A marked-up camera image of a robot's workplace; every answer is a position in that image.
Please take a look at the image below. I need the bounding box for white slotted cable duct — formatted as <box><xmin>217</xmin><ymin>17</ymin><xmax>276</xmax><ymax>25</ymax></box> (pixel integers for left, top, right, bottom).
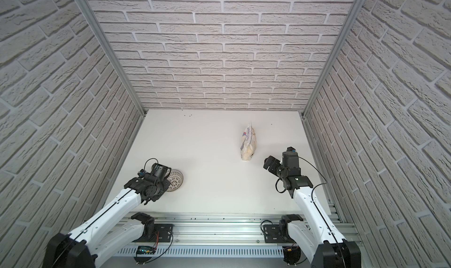
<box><xmin>115</xmin><ymin>245</ymin><xmax>283</xmax><ymax>258</ymax></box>

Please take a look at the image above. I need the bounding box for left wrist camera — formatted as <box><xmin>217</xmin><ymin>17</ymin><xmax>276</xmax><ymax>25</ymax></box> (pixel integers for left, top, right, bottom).
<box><xmin>138</xmin><ymin>169</ymin><xmax>148</xmax><ymax>180</ymax></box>

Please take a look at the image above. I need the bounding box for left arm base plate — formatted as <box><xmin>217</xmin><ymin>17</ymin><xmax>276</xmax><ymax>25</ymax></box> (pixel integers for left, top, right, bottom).
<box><xmin>135</xmin><ymin>223</ymin><xmax>174</xmax><ymax>243</ymax></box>

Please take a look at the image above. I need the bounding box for clear oats bag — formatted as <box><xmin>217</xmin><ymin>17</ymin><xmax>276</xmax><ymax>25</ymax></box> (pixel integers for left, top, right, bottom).
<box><xmin>240</xmin><ymin>123</ymin><xmax>257</xmax><ymax>161</ymax></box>

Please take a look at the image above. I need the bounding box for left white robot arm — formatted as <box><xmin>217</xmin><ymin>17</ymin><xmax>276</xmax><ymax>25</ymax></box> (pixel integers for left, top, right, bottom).
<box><xmin>42</xmin><ymin>162</ymin><xmax>171</xmax><ymax>268</ymax></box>

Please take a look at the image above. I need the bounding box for patterned ceramic breakfast bowl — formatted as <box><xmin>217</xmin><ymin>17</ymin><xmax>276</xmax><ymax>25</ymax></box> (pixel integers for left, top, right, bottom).
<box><xmin>166</xmin><ymin>169</ymin><xmax>184</xmax><ymax>192</ymax></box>

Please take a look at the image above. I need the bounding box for aluminium corner post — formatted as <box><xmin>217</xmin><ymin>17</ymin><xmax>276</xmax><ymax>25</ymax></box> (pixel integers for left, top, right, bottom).
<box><xmin>74</xmin><ymin>0</ymin><xmax>146</xmax><ymax>117</ymax></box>
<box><xmin>301</xmin><ymin>0</ymin><xmax>366</xmax><ymax>120</ymax></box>

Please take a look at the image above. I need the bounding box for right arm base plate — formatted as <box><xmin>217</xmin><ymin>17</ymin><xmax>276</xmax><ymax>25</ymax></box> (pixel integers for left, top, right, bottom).
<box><xmin>261</xmin><ymin>223</ymin><xmax>293</xmax><ymax>244</ymax></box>

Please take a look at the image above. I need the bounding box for left aluminium corner post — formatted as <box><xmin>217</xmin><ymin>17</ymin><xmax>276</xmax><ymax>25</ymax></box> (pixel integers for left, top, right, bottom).
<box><xmin>74</xmin><ymin>0</ymin><xmax>146</xmax><ymax>117</ymax></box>

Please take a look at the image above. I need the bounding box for black round connector box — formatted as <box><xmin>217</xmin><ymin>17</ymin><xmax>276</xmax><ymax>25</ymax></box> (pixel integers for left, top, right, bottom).
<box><xmin>283</xmin><ymin>246</ymin><xmax>302</xmax><ymax>265</ymax></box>

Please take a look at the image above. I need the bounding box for green circuit board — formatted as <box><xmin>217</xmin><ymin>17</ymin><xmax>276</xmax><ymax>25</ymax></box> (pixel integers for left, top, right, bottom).
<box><xmin>136</xmin><ymin>246</ymin><xmax>156</xmax><ymax>255</ymax></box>

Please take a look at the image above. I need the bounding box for aluminium mounting rail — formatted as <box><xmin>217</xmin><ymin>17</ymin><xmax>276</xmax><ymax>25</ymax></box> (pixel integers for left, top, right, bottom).
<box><xmin>105</xmin><ymin>211</ymin><xmax>364</xmax><ymax>248</ymax></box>

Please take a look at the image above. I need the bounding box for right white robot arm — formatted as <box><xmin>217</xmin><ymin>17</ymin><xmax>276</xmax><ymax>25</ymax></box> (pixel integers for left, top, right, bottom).
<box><xmin>264</xmin><ymin>147</ymin><xmax>362</xmax><ymax>268</ymax></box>

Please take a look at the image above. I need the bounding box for right aluminium corner post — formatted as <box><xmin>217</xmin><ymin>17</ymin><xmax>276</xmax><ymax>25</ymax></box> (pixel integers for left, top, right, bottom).
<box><xmin>301</xmin><ymin>0</ymin><xmax>366</xmax><ymax>120</ymax></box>

